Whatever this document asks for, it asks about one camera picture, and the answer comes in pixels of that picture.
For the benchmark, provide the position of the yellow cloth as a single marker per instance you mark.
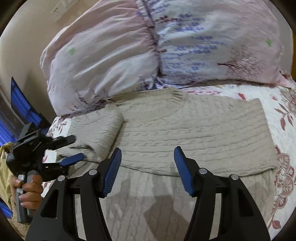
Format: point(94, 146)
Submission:
point(5, 171)

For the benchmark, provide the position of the floral quilted bedspread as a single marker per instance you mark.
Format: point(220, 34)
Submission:
point(281, 139)

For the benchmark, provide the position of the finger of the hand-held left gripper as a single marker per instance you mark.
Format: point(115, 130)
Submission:
point(63, 140)
point(72, 158)

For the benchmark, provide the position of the person's left hand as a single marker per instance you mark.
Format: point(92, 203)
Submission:
point(30, 192)

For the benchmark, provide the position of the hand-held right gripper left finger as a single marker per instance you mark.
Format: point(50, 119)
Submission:
point(112, 171)

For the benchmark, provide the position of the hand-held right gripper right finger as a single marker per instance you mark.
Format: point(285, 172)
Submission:
point(182, 171)

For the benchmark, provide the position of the pink floral pillow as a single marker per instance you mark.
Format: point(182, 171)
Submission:
point(161, 46)

